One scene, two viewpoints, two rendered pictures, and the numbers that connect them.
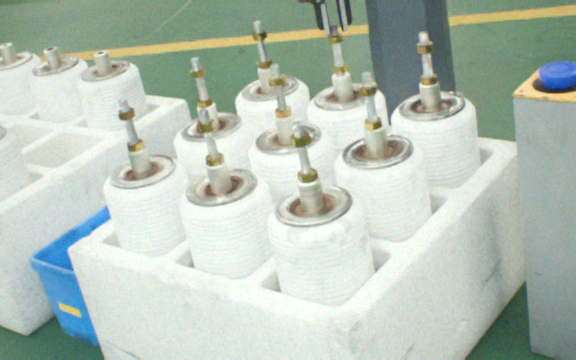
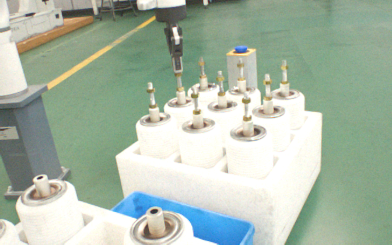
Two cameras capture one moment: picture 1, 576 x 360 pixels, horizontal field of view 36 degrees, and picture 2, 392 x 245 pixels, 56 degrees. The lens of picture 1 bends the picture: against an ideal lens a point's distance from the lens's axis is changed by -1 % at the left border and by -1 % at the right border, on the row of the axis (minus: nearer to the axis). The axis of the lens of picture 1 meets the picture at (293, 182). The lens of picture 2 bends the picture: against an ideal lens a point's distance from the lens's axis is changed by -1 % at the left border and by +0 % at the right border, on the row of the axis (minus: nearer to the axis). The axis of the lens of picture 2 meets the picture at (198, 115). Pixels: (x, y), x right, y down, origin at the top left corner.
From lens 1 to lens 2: 1.40 m
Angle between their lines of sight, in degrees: 88
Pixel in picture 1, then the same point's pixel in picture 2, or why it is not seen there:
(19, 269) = not seen: outside the picture
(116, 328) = (281, 219)
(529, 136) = (249, 67)
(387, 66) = (42, 153)
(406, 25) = (42, 125)
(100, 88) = (73, 193)
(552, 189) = (253, 82)
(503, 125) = (74, 160)
